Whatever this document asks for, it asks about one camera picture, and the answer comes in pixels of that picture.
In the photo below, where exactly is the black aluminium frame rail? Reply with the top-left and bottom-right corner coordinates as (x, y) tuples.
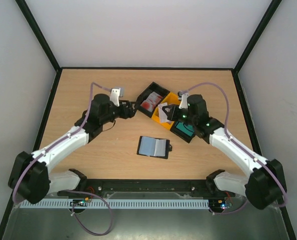
(13, 177), (281, 198)

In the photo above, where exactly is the teal card stack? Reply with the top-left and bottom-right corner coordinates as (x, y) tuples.
(176, 122), (194, 137)

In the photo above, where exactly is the black bin with red cards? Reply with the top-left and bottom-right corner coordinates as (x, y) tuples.
(136, 82), (170, 118)

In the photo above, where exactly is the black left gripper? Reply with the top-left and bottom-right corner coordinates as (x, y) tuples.
(101, 100), (141, 126)

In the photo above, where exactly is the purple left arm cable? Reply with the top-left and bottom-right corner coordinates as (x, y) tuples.
(12, 81), (114, 236)

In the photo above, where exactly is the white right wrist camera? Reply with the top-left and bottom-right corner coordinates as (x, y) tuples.
(177, 90), (189, 109)

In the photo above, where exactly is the red white card stack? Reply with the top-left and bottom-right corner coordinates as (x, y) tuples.
(140, 92), (163, 112)

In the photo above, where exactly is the white slotted cable duct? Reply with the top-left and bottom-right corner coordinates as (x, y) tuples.
(19, 198), (209, 210)

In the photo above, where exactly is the black bin with teal cards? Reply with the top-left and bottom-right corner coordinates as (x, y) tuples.
(170, 121), (195, 144)

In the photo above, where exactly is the black leather card holder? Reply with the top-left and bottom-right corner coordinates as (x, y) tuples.
(136, 136), (173, 159)

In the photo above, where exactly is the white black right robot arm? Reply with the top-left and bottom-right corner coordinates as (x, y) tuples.
(161, 93), (288, 210)

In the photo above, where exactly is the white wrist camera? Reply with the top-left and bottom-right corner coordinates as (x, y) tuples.
(109, 87), (124, 107)
(177, 90), (189, 109)

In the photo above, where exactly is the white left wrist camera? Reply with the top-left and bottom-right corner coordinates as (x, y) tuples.
(109, 87), (124, 107)

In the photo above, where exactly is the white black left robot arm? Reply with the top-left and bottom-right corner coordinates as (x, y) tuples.
(8, 93), (139, 205)

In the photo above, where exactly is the yellow plastic bin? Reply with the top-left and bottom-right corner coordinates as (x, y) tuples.
(151, 92), (180, 131)

